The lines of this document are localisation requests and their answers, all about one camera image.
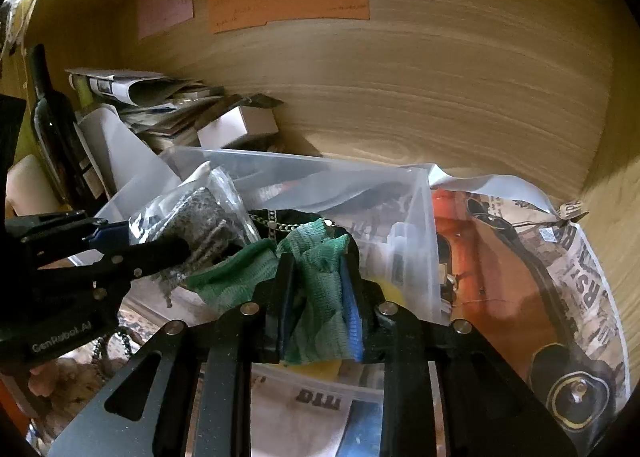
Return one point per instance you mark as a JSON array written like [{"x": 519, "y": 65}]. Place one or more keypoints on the white cardboard box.
[{"x": 235, "y": 127}]

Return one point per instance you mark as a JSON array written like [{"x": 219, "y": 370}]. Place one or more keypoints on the grey knit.
[{"x": 200, "y": 217}]

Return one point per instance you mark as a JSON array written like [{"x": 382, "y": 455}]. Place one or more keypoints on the white paper sheet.
[{"x": 120, "y": 152}]

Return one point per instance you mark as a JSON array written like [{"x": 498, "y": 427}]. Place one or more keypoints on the dark wine bottle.
[{"x": 50, "y": 127}]

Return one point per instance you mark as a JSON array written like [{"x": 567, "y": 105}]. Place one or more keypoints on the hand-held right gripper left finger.
[{"x": 285, "y": 314}]

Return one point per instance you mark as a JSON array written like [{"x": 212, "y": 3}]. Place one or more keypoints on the person's left hand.
[{"x": 41, "y": 380}]

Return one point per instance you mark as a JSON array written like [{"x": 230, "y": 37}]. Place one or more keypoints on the yellow object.
[{"x": 391, "y": 293}]

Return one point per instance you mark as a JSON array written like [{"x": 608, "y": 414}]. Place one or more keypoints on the orange printed plastic bag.
[{"x": 500, "y": 297}]

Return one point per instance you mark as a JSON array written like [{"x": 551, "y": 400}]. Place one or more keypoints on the white printed paper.
[{"x": 300, "y": 412}]

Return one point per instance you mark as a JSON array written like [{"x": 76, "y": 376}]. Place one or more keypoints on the pink sticky note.
[{"x": 165, "y": 4}]

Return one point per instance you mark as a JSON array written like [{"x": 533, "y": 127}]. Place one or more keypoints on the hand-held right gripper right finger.
[{"x": 353, "y": 318}]

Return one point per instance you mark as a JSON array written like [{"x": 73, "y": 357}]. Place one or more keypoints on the clear plastic storage bin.
[{"x": 350, "y": 187}]

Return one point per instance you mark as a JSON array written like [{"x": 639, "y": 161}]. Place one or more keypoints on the green knitted cloth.
[{"x": 320, "y": 287}]

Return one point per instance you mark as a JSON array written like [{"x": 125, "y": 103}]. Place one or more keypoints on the stack of magazines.
[{"x": 150, "y": 107}]

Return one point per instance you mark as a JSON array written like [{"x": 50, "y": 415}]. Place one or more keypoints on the orange sticky note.
[{"x": 290, "y": 2}]

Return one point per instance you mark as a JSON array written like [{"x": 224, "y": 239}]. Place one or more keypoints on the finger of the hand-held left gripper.
[
  {"x": 107, "y": 237},
  {"x": 150, "y": 254}
]

